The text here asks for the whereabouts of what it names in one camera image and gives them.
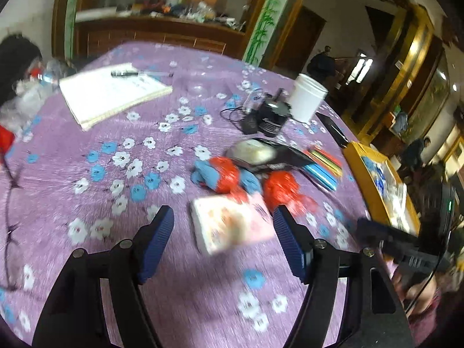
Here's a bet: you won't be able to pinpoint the purple eyeglasses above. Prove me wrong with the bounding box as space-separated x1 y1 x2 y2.
1 152 24 291

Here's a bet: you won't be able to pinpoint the yellow rimmed white tray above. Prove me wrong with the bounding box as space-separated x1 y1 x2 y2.
343 142 420 236

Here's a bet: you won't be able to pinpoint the clear plastic cup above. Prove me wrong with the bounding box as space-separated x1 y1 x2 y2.
186 79 210 97

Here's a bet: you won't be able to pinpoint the white pink tissue pack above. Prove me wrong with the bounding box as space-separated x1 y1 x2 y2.
190 193 275 255

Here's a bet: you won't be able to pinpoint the blue red sponge pack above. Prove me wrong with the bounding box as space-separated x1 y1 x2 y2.
302 164 338 192

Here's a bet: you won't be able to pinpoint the red plastic bag on chair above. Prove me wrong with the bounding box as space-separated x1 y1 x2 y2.
0 126 15 155

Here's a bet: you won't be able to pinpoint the bamboo painted pillar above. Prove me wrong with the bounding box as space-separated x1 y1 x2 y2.
243 0 288 66

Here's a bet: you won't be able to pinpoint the black pen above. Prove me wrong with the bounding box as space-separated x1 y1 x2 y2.
110 70 174 78

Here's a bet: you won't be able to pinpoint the light blue knit cloth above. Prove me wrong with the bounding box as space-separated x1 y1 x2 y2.
190 157 263 194

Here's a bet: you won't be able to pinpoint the black smartphone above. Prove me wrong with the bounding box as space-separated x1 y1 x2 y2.
315 112 350 148

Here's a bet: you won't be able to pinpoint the wooden cabinet counter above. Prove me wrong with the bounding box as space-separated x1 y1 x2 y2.
73 8 247 58

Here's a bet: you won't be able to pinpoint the right hand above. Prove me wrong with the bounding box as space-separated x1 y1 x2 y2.
392 268 437 317

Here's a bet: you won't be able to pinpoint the large red plastic bag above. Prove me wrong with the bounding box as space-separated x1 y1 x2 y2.
263 171 318 217

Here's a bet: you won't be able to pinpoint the black round motor device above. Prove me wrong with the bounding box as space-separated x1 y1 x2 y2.
220 88 292 137

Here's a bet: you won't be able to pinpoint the black foil snack bag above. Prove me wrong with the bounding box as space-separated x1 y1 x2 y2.
226 138 315 174

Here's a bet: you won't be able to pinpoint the black backpack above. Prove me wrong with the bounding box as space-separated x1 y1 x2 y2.
0 33 42 105

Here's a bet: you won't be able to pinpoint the white paper notepad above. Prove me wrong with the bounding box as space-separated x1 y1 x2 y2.
59 63 173 131

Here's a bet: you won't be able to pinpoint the white plastic jar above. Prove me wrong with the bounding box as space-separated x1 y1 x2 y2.
288 73 328 123

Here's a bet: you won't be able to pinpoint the standing person in dark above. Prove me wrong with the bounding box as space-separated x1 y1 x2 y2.
307 46 336 84

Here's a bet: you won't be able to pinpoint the clear plastic bag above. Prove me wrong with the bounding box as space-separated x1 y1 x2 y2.
1 57 77 137

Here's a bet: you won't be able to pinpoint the small red plastic bag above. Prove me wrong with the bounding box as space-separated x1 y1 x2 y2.
209 157 249 204

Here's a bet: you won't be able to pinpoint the purple floral tablecloth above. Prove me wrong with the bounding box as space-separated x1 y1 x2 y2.
0 40 371 348

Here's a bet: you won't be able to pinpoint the seated person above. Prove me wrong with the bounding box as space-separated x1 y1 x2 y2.
399 137 431 172

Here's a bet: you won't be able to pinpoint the yellow red sponge pack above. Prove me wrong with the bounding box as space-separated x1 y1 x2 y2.
307 145 343 178

